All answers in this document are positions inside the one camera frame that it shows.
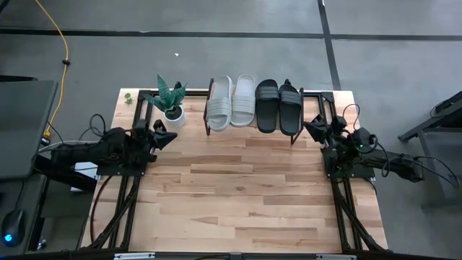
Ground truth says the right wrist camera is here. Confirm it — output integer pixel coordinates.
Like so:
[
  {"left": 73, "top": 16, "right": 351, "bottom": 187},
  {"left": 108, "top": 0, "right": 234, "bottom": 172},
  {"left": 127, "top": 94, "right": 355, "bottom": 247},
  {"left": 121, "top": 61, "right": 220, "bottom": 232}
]
[{"left": 330, "top": 115, "right": 347, "bottom": 135}]

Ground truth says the grey rubber slide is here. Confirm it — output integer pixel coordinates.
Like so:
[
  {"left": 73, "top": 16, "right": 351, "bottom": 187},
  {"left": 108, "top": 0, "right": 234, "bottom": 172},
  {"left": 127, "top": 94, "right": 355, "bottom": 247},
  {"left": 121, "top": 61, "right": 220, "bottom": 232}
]
[
  {"left": 206, "top": 74, "right": 234, "bottom": 132},
  {"left": 230, "top": 74, "right": 256, "bottom": 128}
]

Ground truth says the grey metal stand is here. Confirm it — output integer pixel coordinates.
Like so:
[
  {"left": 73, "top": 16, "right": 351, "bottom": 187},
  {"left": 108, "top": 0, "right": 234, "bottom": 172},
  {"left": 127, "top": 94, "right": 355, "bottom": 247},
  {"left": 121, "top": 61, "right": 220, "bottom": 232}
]
[{"left": 398, "top": 90, "right": 462, "bottom": 210}]

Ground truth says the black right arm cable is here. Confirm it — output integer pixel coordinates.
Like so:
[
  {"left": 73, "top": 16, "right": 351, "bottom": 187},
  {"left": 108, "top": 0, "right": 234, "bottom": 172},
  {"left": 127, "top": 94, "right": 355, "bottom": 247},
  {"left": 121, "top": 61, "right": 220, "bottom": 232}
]
[{"left": 341, "top": 103, "right": 461, "bottom": 187}]

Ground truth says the black beam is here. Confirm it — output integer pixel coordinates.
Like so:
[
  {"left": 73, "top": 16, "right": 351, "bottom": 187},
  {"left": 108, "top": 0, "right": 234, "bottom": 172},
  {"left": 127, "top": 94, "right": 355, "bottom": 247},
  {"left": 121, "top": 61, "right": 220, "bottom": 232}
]
[{"left": 32, "top": 154, "right": 99, "bottom": 193}]

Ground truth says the black rubber slide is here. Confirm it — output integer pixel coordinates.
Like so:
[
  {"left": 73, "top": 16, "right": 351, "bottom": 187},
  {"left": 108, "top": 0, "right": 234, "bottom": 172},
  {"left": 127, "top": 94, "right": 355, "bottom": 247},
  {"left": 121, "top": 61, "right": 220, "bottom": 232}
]
[
  {"left": 278, "top": 82, "right": 302, "bottom": 137},
  {"left": 254, "top": 79, "right": 281, "bottom": 134}
]

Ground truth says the white box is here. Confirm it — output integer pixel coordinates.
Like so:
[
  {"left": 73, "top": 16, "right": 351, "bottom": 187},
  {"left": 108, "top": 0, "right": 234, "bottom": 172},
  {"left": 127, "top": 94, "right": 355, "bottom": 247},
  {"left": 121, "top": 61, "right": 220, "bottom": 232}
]
[{"left": 71, "top": 161, "right": 103, "bottom": 193}]

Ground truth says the yellow cable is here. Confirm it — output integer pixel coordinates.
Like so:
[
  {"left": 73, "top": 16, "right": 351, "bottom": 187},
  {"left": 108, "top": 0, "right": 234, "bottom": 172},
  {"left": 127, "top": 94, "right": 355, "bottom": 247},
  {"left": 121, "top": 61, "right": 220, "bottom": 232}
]
[{"left": 35, "top": 0, "right": 70, "bottom": 140}]

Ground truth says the black aluminium rig frame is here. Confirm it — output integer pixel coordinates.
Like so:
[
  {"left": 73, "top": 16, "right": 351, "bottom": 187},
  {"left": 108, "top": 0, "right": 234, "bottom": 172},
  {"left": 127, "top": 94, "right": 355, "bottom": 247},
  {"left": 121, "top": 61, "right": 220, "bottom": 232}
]
[{"left": 81, "top": 88, "right": 389, "bottom": 260}]

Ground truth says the snake plant in white pot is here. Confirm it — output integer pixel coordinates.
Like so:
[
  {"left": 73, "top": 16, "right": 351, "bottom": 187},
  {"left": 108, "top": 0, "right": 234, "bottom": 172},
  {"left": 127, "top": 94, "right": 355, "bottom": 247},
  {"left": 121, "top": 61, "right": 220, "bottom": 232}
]
[{"left": 142, "top": 74, "right": 188, "bottom": 129}]

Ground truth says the wooden shelf with black frame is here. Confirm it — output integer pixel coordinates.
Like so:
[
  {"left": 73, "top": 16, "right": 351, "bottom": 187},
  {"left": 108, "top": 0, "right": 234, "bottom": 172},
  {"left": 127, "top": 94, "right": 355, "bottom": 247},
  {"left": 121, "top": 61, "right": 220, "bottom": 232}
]
[{"left": 203, "top": 77, "right": 305, "bottom": 146}]

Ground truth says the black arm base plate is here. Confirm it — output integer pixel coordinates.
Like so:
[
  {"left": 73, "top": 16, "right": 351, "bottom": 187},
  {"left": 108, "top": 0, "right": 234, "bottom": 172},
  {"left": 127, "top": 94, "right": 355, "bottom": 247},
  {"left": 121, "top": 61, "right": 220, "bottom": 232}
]
[
  {"left": 323, "top": 153, "right": 376, "bottom": 181},
  {"left": 96, "top": 158, "right": 147, "bottom": 178}
]

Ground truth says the black computer mouse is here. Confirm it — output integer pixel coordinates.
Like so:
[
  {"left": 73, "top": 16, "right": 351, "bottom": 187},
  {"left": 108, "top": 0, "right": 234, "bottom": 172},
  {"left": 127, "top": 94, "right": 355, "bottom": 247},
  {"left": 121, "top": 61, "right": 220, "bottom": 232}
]
[{"left": 1, "top": 208, "right": 26, "bottom": 248}]

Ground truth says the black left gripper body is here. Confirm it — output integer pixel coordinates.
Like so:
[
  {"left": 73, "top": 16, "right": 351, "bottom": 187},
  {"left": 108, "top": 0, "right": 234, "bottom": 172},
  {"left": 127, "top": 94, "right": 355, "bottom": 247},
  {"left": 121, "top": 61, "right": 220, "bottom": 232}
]
[{"left": 141, "top": 124, "right": 160, "bottom": 160}]

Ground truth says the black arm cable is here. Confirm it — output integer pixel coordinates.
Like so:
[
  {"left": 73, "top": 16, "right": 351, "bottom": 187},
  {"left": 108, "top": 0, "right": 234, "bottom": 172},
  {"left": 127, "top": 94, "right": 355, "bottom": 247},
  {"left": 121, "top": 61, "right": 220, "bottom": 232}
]
[
  {"left": 341, "top": 103, "right": 461, "bottom": 187},
  {"left": 78, "top": 113, "right": 107, "bottom": 141}
]

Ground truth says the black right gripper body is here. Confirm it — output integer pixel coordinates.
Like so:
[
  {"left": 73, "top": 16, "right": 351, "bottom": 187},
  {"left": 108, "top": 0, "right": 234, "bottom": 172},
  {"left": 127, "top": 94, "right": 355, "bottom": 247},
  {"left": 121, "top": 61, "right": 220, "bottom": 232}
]
[{"left": 323, "top": 122, "right": 353, "bottom": 150}]

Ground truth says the white bracket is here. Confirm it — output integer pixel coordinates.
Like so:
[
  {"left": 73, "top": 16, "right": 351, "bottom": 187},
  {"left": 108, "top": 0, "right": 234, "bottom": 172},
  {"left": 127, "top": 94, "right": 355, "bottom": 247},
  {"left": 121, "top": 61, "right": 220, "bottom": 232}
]
[
  {"left": 315, "top": 253, "right": 357, "bottom": 260},
  {"left": 113, "top": 252, "right": 156, "bottom": 260}
]

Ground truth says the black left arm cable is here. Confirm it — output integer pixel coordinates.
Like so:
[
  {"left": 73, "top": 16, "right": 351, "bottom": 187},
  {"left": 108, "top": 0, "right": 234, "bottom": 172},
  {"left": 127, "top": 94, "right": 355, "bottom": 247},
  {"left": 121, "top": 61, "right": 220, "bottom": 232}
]
[{"left": 78, "top": 113, "right": 107, "bottom": 141}]

